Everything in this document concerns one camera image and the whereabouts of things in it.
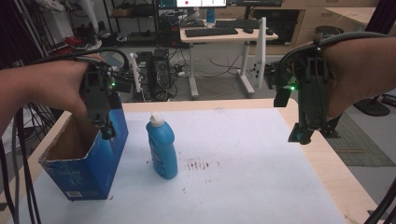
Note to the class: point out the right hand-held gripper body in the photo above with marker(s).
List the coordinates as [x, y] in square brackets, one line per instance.
[311, 93]

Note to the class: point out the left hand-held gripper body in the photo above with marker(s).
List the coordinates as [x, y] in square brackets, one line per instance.
[98, 93]

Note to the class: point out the blue cardboard box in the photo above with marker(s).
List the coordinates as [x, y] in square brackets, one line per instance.
[93, 168]

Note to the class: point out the blue detergent bottle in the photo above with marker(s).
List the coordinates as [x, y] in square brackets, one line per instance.
[162, 146]

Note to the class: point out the person's left hand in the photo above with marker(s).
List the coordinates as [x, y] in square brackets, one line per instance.
[56, 81]

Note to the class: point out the person's right hand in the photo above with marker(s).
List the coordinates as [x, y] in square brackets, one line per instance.
[355, 71]

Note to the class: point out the white plastic stand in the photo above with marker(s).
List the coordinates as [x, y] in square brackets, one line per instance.
[136, 74]

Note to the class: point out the black computer tower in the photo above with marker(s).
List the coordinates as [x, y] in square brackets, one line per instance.
[144, 74]
[161, 73]

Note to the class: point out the grey floor mat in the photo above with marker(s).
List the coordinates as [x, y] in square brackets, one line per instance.
[361, 146]

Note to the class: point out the black chair base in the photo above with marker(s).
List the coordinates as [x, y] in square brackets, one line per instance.
[372, 107]

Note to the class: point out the black trash bin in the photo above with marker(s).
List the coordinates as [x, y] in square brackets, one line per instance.
[328, 31]

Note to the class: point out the white foam mat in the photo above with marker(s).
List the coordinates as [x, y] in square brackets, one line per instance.
[233, 161]

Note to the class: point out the black computer mouse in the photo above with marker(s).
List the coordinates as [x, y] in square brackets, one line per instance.
[269, 31]
[248, 30]

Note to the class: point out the black metal shelf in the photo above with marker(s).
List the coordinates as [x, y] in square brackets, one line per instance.
[130, 18]

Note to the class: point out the white power strip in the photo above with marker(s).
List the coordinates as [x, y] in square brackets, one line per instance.
[180, 74]

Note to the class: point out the black device with red parts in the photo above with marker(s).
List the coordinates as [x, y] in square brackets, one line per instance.
[168, 31]

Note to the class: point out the black keyboard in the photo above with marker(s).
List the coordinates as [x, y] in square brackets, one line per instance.
[210, 32]
[236, 23]

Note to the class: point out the beige desk with white legs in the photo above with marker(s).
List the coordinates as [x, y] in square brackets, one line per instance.
[218, 36]

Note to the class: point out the blue cup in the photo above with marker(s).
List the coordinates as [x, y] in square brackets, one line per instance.
[210, 15]

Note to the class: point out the computer monitor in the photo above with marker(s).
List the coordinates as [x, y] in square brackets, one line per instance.
[200, 3]

